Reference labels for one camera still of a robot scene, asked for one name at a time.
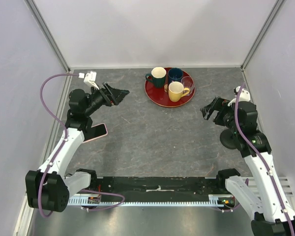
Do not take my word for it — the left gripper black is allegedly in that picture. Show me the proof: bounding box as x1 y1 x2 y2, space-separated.
84 82 129 116

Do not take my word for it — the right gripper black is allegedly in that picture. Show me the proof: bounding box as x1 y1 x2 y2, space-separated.
201 95 241 133

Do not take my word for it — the black phone stand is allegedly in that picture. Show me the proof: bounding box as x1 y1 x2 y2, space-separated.
219 129 242 150

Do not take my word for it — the phone with pink case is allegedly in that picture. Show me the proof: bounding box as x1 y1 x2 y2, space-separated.
83 123 108 143

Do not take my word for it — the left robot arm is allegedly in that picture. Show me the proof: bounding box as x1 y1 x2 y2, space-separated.
25 83 129 213

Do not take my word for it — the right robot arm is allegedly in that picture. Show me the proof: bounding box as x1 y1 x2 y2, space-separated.
201 97 295 236

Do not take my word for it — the clear glass cup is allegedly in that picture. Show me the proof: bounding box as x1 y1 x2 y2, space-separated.
181 76 195 96

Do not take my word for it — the yellow mug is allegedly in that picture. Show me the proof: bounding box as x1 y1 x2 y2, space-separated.
168 82 190 102

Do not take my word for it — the red round tray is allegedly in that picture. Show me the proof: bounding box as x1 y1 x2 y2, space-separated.
145 71 196 108

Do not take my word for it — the dark green mug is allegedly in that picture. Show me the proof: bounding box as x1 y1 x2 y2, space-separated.
145 67 167 88

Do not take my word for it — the dark blue mug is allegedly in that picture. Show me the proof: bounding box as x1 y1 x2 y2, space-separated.
168 68 183 84

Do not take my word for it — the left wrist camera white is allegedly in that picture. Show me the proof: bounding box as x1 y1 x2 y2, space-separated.
84 71 99 90

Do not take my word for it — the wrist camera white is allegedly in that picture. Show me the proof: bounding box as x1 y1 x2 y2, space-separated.
84 71 99 90
228 86 251 107

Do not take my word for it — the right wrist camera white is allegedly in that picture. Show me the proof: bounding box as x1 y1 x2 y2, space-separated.
228 86 251 107

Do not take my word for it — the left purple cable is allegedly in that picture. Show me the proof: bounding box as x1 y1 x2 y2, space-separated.
37 73 125 218

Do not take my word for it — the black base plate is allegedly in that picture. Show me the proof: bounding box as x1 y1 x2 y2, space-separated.
90 177 229 195

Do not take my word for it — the slotted cable duct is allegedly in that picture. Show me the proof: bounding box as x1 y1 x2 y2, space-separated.
68 192 235 207

